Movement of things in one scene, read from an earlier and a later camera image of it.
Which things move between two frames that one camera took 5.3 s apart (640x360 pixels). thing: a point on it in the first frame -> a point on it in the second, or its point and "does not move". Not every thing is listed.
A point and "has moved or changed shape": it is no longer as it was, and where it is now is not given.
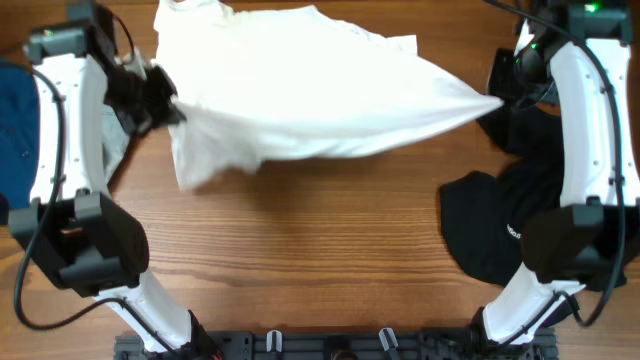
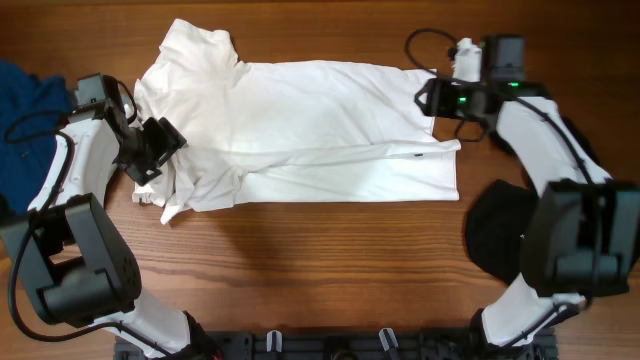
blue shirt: [19, 133] does not move
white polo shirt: [253, 86] has moved or changed shape
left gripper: [164, 111] -> [168, 141]
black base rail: [343, 345] does not move
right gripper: [501, 88] -> [440, 103]
